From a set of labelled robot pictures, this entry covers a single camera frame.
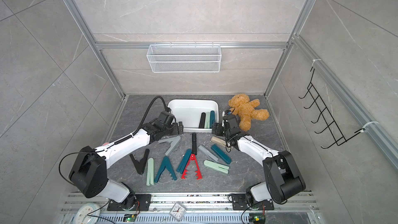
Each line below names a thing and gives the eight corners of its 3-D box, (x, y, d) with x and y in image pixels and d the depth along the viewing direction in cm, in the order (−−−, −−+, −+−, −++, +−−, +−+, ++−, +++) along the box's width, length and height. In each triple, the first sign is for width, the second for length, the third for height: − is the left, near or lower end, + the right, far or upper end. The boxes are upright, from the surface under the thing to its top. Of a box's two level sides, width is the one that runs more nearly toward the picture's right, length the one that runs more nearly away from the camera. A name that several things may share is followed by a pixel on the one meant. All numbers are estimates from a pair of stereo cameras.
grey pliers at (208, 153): (198, 148, 93) (198, 146, 90) (201, 146, 94) (200, 144, 91) (215, 163, 87) (216, 161, 85) (218, 160, 88) (218, 158, 86)
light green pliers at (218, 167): (203, 166, 86) (203, 164, 84) (205, 160, 88) (205, 158, 86) (227, 174, 83) (228, 173, 81) (229, 168, 85) (229, 166, 84)
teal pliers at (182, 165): (176, 171, 85) (176, 170, 83) (187, 149, 93) (187, 147, 91) (182, 174, 84) (181, 172, 82) (192, 151, 92) (192, 149, 90)
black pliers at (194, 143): (192, 154, 90) (192, 153, 89) (192, 134, 99) (191, 132, 97) (196, 154, 90) (196, 152, 89) (196, 134, 99) (196, 132, 98)
